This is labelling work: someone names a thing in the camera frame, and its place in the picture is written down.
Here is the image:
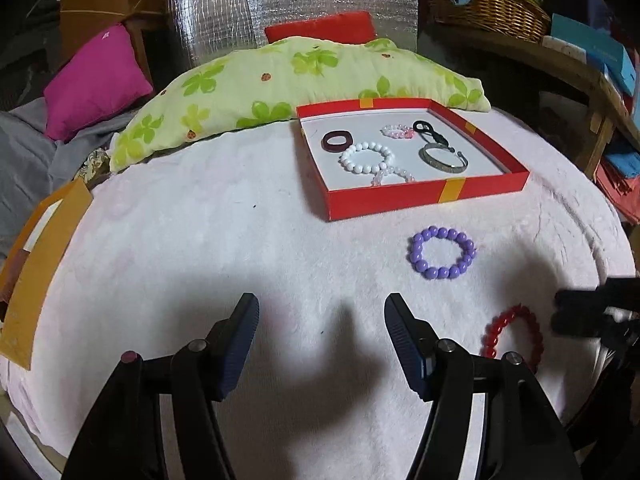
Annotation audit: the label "silver bangle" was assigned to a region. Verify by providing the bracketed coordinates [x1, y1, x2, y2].
[418, 143, 470, 175]

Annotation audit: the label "clear pink bead bracelet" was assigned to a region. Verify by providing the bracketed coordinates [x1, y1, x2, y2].
[369, 164, 416, 187]

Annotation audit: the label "wooden shelf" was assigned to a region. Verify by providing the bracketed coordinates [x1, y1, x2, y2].
[434, 24, 640, 182]

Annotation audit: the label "grey blanket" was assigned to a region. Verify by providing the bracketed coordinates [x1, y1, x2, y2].
[0, 97, 132, 257]

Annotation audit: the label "red bead bracelet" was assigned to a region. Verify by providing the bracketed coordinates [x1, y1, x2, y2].
[479, 303, 544, 362]

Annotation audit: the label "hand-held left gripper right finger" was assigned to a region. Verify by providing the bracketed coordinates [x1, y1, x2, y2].
[383, 292, 584, 480]

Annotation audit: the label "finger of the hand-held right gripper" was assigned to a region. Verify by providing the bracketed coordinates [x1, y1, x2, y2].
[549, 309, 618, 340]
[554, 277, 640, 313]

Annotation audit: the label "wicker basket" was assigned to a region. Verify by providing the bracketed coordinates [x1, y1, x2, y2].
[421, 0, 552, 44]

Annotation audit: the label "magenta pillow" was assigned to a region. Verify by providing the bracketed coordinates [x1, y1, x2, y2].
[43, 23, 154, 142]

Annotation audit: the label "red folded cloths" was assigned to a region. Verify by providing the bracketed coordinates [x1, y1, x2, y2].
[594, 152, 640, 227]

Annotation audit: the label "white bead bracelet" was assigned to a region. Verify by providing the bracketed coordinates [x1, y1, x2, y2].
[339, 140, 394, 176]

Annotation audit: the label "dark red ring bangle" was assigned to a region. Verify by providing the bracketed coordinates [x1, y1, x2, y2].
[322, 129, 354, 154]

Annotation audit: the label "orange shallow cardboard box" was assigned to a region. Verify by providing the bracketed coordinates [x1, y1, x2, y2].
[0, 177, 94, 369]

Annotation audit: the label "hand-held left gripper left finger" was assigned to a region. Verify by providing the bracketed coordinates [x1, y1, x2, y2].
[60, 292, 261, 480]

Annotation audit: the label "red cushion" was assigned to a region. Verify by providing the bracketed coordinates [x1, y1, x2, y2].
[263, 10, 379, 47]

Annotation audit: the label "floral patterned cloth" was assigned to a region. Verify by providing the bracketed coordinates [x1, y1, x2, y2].
[74, 147, 112, 187]

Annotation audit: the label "purple bead bracelet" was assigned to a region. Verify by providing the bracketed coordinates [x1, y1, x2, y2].
[407, 227, 477, 281]

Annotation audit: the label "black hair tie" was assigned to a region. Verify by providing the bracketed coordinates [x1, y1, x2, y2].
[412, 119, 446, 145]

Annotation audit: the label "red shallow cardboard box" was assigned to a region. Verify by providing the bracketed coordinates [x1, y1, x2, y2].
[296, 98, 531, 222]

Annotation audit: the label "blue flat box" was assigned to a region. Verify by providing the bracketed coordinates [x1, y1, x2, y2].
[549, 12, 639, 97]

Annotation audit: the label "green floral pillow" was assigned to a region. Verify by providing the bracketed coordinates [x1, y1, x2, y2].
[108, 36, 492, 174]

